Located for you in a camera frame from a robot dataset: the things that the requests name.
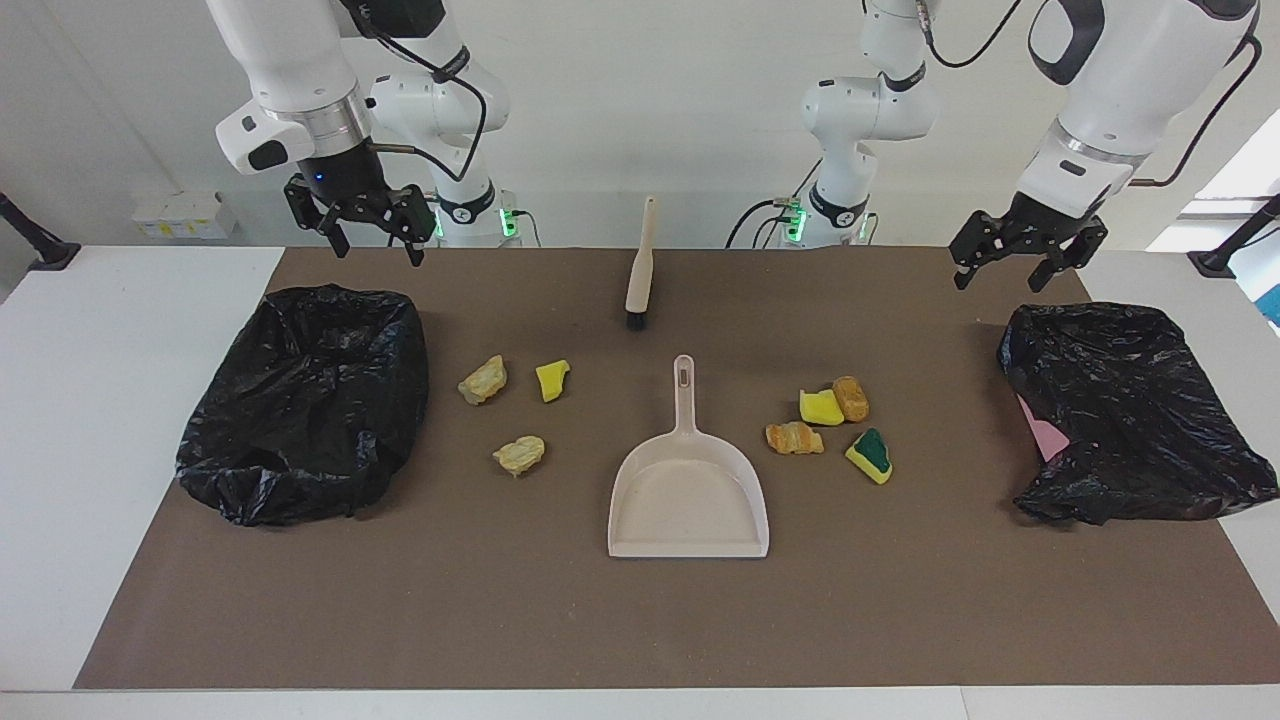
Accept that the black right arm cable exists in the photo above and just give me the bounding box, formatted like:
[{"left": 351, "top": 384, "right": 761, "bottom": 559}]
[{"left": 340, "top": 0, "right": 489, "bottom": 184}]

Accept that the white wall socket box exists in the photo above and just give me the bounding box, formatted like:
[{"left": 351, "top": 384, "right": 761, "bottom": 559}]
[{"left": 132, "top": 192, "right": 239, "bottom": 241}]

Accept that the beige brush with black bristles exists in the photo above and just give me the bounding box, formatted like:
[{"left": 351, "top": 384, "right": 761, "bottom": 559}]
[{"left": 625, "top": 196, "right": 659, "bottom": 332}]

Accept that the black base power cable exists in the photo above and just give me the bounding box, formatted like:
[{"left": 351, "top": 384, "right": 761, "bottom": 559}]
[{"left": 727, "top": 160, "right": 823, "bottom": 248}]

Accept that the green and yellow sponge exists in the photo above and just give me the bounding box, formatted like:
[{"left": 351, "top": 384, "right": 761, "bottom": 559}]
[{"left": 845, "top": 428, "right": 894, "bottom": 486}]

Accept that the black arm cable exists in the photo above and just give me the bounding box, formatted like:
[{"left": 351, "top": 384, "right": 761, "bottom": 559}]
[
  {"left": 915, "top": 0, "right": 1263, "bottom": 189},
  {"left": 340, "top": 0, "right": 489, "bottom": 184}
]

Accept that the beige plastic dustpan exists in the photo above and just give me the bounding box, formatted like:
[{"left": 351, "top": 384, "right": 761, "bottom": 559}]
[{"left": 608, "top": 354, "right": 771, "bottom": 559}]

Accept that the pink bin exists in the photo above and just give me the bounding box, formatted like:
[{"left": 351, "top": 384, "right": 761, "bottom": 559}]
[{"left": 1016, "top": 393, "right": 1071, "bottom": 463}]

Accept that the black trash bag over pink bin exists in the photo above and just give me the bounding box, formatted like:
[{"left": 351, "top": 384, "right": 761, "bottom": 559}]
[{"left": 997, "top": 302, "right": 1280, "bottom": 527}]

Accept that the pale beige sponge scrap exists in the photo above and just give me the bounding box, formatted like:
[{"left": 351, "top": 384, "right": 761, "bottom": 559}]
[
  {"left": 492, "top": 435, "right": 547, "bottom": 478},
  {"left": 458, "top": 355, "right": 508, "bottom": 406}
]

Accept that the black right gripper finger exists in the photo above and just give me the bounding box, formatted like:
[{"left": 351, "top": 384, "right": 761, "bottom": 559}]
[
  {"left": 285, "top": 175, "right": 351, "bottom": 258},
  {"left": 390, "top": 185, "right": 437, "bottom": 267}
]

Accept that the orange sponge piece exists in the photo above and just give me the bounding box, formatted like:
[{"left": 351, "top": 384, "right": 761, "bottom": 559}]
[{"left": 765, "top": 421, "right": 825, "bottom": 456}]

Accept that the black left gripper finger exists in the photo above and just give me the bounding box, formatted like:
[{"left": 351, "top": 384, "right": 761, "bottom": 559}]
[
  {"left": 1028, "top": 225, "right": 1109, "bottom": 294},
  {"left": 950, "top": 212, "right": 1011, "bottom": 291}
]

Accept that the brown table mat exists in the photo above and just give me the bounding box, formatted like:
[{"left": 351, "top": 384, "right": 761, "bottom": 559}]
[{"left": 73, "top": 247, "right": 1280, "bottom": 691}]

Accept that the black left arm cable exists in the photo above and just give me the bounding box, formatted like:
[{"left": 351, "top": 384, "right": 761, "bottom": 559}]
[{"left": 915, "top": 0, "right": 1263, "bottom": 189}]

